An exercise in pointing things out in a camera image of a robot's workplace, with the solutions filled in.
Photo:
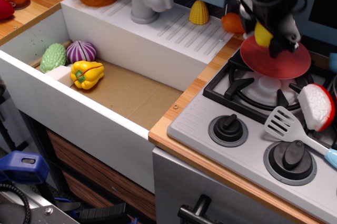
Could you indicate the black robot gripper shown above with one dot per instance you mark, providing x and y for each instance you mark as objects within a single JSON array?
[{"x": 277, "y": 16}]

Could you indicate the yellow toy lemon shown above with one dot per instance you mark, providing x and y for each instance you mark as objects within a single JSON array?
[{"x": 262, "y": 36}]

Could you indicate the red plastic plate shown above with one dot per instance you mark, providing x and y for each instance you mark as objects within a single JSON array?
[{"x": 286, "y": 65}]

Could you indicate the orange toy carrot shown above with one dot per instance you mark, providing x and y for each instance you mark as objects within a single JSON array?
[{"x": 231, "y": 22}]

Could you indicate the yellow toy corn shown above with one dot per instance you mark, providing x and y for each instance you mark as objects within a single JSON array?
[{"x": 199, "y": 13}]

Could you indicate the black stove grate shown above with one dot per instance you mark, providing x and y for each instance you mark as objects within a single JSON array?
[{"x": 237, "y": 89}]

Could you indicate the white red toy sushi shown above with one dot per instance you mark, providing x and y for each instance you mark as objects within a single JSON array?
[{"x": 317, "y": 106}]

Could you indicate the grey toy spatula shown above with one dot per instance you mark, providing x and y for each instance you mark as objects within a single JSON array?
[{"x": 283, "y": 125}]

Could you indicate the black left stove knob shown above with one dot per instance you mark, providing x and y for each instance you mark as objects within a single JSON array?
[{"x": 228, "y": 131}]

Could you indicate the black stove knob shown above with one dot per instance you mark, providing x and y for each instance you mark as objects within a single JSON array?
[
  {"x": 228, "y": 131},
  {"x": 290, "y": 163}
]

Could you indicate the grey toy stove top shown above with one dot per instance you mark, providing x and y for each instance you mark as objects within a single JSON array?
[{"x": 317, "y": 198}]

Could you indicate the black right stove knob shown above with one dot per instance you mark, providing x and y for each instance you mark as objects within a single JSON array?
[{"x": 290, "y": 163}]

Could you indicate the white toy sink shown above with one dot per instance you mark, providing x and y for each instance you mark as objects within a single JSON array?
[{"x": 108, "y": 106}]

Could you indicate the yellow toy bell pepper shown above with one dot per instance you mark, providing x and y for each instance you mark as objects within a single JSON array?
[{"x": 86, "y": 75}]

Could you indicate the purple toy onion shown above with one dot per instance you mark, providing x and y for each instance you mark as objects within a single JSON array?
[{"x": 81, "y": 51}]

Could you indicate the white foam block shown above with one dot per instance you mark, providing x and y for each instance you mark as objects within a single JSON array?
[{"x": 61, "y": 74}]

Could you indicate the green toy bitter gourd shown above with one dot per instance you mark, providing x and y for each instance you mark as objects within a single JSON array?
[{"x": 53, "y": 57}]

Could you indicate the red toy fruit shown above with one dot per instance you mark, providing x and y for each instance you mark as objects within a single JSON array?
[{"x": 6, "y": 10}]

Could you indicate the blue clamp tool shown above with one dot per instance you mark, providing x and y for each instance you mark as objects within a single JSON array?
[{"x": 24, "y": 168}]

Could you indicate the black oven door handle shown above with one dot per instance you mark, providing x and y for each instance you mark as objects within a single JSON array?
[{"x": 197, "y": 213}]

